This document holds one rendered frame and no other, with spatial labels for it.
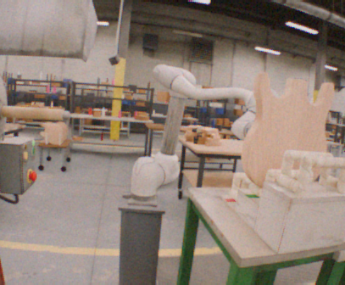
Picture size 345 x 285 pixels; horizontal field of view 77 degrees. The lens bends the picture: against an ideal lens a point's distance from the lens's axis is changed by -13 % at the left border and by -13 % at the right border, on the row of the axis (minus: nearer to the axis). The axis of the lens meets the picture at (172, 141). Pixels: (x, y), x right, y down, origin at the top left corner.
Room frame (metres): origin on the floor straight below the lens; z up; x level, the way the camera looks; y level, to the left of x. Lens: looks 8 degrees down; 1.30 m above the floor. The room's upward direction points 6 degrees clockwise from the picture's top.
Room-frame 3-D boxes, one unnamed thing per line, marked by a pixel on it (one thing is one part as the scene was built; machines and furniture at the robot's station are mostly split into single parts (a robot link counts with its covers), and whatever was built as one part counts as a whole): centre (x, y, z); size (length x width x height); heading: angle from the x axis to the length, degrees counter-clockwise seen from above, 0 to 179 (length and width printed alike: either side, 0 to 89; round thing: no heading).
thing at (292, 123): (0.83, -0.41, 1.25); 0.35 x 0.04 x 0.40; 101
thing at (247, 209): (0.82, -0.41, 0.98); 0.27 x 0.16 x 0.09; 102
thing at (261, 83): (0.80, -0.29, 1.40); 0.07 x 0.04 x 0.09; 101
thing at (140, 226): (1.46, 0.15, 0.35); 0.28 x 0.28 x 0.70; 5
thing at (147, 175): (1.47, 0.14, 0.87); 0.18 x 0.16 x 0.22; 146
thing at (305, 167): (0.61, -0.37, 1.15); 0.03 x 0.03 x 0.09
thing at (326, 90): (0.85, -0.54, 1.41); 0.07 x 0.04 x 0.10; 101
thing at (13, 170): (0.83, 0.67, 0.99); 0.24 x 0.21 x 0.26; 102
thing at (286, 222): (0.67, -0.44, 1.02); 0.27 x 0.15 x 0.17; 102
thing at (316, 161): (0.63, -0.45, 1.20); 0.20 x 0.03 x 0.03; 101
